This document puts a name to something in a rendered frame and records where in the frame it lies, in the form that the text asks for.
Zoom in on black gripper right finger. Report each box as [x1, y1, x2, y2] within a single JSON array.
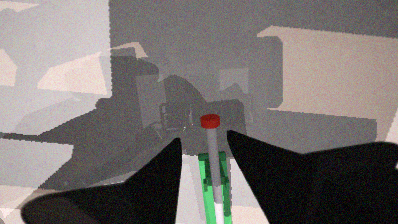
[[227, 130, 398, 224]]

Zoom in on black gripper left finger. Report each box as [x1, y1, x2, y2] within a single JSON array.
[[20, 138, 182, 224]]

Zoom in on grey pin with red cap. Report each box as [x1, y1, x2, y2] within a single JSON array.
[[200, 114, 225, 224]]

